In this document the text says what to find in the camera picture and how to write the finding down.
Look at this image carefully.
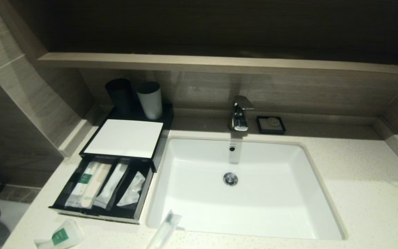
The long clear toothbrush packet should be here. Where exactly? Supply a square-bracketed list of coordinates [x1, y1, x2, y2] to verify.
[94, 160, 130, 210]
[145, 210, 182, 249]

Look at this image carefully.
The black compartment tray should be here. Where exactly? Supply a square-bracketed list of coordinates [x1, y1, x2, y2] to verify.
[49, 155, 153, 224]

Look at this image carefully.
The shower cap packet green label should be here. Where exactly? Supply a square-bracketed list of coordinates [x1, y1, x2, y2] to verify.
[35, 219, 85, 249]

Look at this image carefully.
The white plate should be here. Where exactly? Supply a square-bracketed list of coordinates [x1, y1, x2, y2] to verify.
[84, 119, 164, 159]

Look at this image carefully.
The chrome faucet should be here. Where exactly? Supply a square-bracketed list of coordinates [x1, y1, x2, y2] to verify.
[228, 96, 255, 132]

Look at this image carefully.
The white cup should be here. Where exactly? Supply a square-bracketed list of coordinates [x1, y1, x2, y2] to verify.
[136, 82, 163, 120]

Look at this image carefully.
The black square soap dish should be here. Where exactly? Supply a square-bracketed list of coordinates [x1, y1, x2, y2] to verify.
[256, 116, 286, 135]

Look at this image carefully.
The chrome sink drain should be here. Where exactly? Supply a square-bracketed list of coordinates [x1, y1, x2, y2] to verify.
[223, 172, 238, 186]

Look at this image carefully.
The black cup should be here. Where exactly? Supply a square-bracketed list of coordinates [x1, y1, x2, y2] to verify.
[105, 78, 134, 117]

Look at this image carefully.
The crumpled white translucent packet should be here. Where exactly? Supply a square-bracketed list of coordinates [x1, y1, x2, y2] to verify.
[117, 172, 146, 208]

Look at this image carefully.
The white ceramic sink basin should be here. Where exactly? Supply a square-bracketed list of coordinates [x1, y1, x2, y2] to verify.
[146, 137, 347, 241]

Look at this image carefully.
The clear packet with white tube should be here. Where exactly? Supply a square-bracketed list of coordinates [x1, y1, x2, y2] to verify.
[65, 162, 100, 208]

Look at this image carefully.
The long wooden wall shelf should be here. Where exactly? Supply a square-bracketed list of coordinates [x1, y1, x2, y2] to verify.
[37, 53, 398, 77]

